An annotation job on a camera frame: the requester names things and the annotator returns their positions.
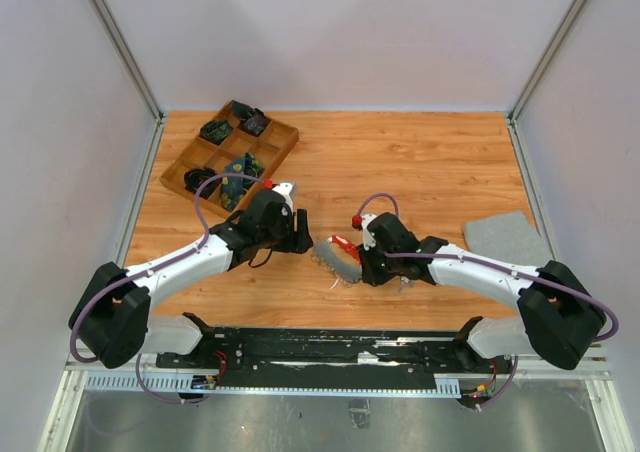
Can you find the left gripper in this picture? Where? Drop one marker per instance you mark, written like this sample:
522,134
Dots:
300,240

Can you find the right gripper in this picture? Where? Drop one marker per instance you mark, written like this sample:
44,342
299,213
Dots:
369,274

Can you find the key with red tag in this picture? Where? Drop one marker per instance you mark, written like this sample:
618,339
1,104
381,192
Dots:
405,283

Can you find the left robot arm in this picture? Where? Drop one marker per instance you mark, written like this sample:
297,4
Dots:
113,321

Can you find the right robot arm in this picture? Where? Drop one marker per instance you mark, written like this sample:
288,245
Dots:
556,318

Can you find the blue tie yellow flowers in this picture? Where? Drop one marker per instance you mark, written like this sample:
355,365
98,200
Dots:
238,180

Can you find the wooden compartment tray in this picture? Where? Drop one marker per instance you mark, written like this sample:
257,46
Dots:
270,148

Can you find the grey foam pad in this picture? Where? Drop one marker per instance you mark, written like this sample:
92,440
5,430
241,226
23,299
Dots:
506,237

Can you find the dark tie purple pattern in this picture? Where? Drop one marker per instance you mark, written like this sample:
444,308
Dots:
255,125

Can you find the dark tie orange flowers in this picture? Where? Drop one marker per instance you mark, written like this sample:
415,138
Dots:
194,178

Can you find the green patterned rolled tie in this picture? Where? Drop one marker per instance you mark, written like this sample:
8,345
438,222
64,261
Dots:
215,131

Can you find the dark folded tie back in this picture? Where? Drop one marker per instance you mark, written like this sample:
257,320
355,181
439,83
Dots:
244,111

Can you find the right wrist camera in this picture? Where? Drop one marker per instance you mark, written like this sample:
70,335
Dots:
368,239

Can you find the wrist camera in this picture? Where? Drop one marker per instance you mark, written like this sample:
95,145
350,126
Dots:
287,190
368,239

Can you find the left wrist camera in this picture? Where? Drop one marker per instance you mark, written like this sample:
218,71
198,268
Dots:
287,190

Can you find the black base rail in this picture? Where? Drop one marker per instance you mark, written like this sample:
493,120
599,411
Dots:
333,361

